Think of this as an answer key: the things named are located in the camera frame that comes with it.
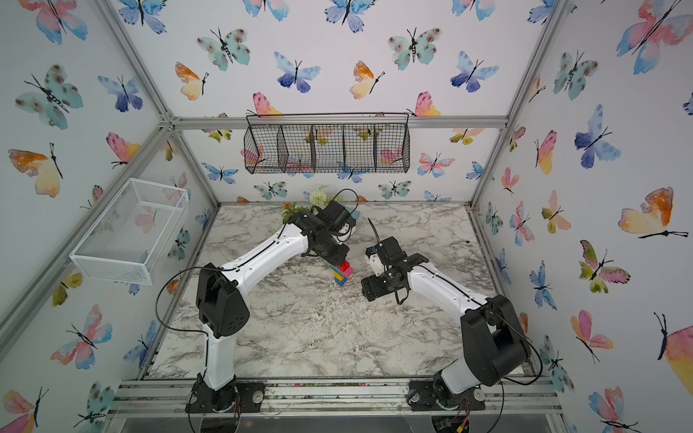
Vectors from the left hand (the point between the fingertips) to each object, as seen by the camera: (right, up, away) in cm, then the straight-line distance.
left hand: (343, 255), depth 86 cm
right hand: (+11, -10, +1) cm, 14 cm away
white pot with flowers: (-9, +19, +11) cm, 24 cm away
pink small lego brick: (+2, -6, +1) cm, 6 cm away
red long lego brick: (0, -4, +1) cm, 4 cm away
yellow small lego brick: (-2, -8, +5) cm, 9 cm away
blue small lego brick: (-1, -11, +10) cm, 15 cm away
